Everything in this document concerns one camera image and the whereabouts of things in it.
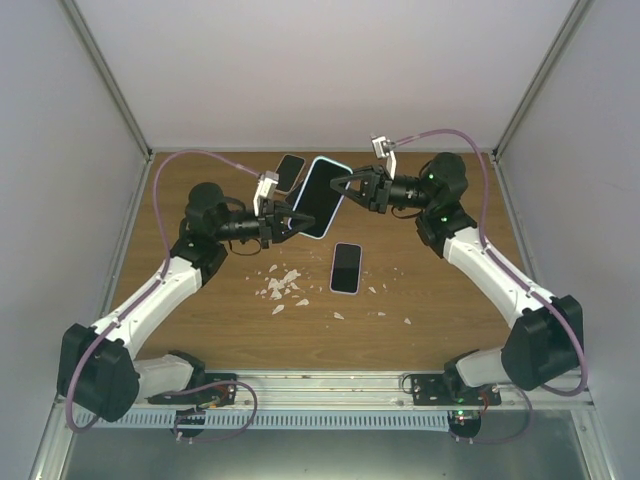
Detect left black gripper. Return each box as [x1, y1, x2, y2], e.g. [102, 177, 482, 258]
[215, 200, 315, 249]

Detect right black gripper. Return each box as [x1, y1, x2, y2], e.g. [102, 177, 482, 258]
[330, 165, 434, 215]

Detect light blue phone case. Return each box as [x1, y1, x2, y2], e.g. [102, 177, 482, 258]
[291, 155, 354, 240]

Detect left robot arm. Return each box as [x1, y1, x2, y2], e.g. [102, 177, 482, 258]
[57, 182, 315, 433]

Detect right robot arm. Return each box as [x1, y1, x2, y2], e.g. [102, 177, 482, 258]
[330, 152, 588, 405]

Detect phone in grey case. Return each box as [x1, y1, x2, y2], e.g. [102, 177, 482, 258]
[285, 184, 302, 207]

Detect phone in white case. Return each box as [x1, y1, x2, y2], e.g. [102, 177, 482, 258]
[275, 154, 306, 194]

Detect phone in lilac case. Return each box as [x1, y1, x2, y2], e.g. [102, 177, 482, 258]
[329, 242, 362, 295]

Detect white debris pile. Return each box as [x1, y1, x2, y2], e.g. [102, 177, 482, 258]
[254, 264, 312, 316]

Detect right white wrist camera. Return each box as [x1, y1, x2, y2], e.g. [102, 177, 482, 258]
[371, 135, 397, 179]

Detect aluminium rail frame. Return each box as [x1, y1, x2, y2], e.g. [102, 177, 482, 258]
[54, 368, 596, 409]

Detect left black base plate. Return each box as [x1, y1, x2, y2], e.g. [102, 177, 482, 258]
[146, 372, 238, 408]

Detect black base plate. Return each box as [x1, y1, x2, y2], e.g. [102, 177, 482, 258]
[146, 372, 238, 408]
[400, 372, 502, 407]

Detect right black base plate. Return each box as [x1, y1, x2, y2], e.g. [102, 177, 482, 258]
[400, 372, 502, 407]

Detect grey slotted cable duct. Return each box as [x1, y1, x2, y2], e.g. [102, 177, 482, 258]
[97, 409, 449, 432]

